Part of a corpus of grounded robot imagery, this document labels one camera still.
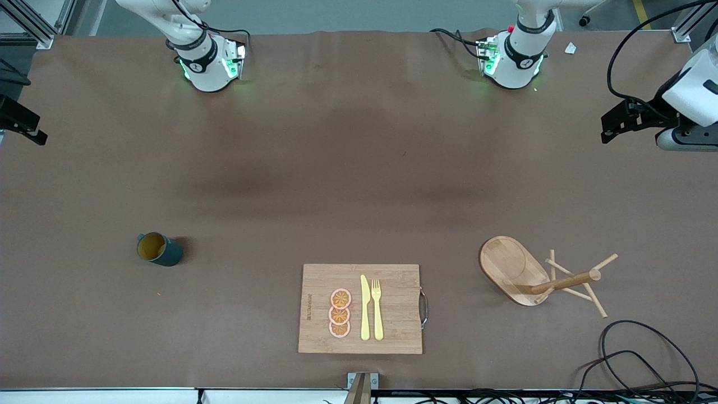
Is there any dark green cup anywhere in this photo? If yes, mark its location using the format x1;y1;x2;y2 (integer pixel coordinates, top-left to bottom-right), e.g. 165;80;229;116
137;232;184;267

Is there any wooden cup rack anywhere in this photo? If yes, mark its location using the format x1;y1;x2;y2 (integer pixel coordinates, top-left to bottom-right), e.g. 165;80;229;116
480;236;619;319

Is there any office chair caster leg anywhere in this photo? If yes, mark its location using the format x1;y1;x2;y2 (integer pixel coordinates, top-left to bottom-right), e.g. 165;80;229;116
578;0;609;27

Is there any brown table mat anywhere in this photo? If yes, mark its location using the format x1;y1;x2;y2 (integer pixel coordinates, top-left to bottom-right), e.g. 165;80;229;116
0;29;718;391

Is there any wooden cutting board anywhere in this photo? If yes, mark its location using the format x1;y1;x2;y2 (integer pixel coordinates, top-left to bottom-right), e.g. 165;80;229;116
298;264;429;355

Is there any yellow plastic fork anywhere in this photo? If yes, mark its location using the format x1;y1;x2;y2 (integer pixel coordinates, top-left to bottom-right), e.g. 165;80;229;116
371;279;385;341

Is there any yellow plastic knife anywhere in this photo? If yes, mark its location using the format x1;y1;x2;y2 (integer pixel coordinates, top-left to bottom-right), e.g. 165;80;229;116
360;274;371;341

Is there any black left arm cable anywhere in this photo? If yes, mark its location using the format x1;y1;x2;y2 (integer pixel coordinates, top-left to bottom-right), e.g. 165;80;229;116
607;0;718;121

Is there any aluminium frame profile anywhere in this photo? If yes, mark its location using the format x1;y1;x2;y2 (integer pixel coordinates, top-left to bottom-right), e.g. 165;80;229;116
0;0;76;50
670;0;718;44

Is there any black base cable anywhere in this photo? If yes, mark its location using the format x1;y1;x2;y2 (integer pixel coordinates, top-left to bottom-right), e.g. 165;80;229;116
170;0;251;54
430;28;484;58

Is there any black looped cable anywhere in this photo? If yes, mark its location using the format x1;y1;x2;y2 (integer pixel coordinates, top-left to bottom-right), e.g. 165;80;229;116
599;320;702;400
573;350;682;400

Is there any black cable bundle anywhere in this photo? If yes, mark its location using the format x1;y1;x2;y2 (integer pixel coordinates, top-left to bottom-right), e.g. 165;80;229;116
373;388;718;404

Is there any camera mount post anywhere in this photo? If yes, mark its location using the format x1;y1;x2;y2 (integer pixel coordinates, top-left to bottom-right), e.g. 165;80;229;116
343;371;380;404

